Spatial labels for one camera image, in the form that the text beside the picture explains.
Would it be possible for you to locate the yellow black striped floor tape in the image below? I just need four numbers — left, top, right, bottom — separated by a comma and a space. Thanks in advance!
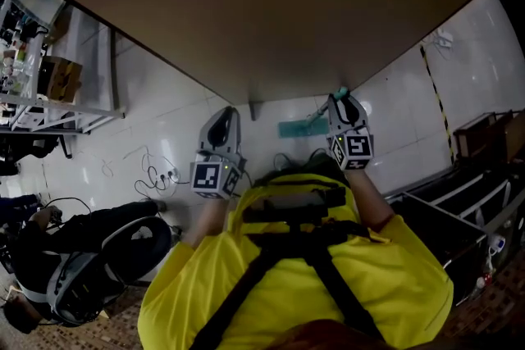
419, 44, 457, 166

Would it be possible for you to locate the person's yellow shirt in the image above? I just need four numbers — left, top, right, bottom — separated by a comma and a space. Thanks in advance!
137, 171, 455, 350

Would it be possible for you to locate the teal mop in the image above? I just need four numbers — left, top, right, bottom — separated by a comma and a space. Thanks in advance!
277, 86, 351, 140

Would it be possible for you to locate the brown cardboard box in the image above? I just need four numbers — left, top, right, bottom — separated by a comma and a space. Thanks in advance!
38, 56, 84, 104

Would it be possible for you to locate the white floor cable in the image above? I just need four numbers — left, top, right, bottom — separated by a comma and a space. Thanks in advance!
99, 143, 181, 202

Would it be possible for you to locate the grey black office chair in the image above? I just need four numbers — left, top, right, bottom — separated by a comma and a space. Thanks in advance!
46, 215, 173, 328

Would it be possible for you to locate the white metal shelf rack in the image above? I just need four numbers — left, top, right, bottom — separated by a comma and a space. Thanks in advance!
0, 0, 127, 135

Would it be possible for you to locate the black metal frame rack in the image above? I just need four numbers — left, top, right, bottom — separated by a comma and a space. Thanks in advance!
384, 164, 525, 307

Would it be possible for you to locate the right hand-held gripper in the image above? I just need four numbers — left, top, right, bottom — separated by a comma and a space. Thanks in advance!
326, 93, 375, 172

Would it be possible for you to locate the white power strip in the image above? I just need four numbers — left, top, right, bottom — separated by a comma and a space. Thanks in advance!
157, 169, 182, 184

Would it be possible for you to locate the white blue socket device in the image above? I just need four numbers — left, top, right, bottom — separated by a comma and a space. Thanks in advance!
487, 233, 508, 254

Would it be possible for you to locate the person's left forearm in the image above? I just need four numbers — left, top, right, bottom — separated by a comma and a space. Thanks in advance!
179, 196, 231, 248

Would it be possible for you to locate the black floor cable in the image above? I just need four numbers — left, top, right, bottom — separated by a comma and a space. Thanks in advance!
272, 148, 329, 174

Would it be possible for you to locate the white power adapter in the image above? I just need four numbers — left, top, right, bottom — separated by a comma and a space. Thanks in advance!
433, 28, 454, 51

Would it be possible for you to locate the brown wooden crate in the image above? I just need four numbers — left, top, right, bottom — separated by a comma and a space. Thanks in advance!
452, 109, 525, 166

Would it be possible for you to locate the person's right forearm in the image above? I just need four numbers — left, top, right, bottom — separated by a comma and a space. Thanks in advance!
345, 169, 395, 234

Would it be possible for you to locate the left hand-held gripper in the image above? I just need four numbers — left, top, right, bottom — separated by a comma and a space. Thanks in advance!
189, 106, 248, 201

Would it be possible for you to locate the black chest harness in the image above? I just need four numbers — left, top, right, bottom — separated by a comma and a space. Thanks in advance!
212, 186, 386, 350

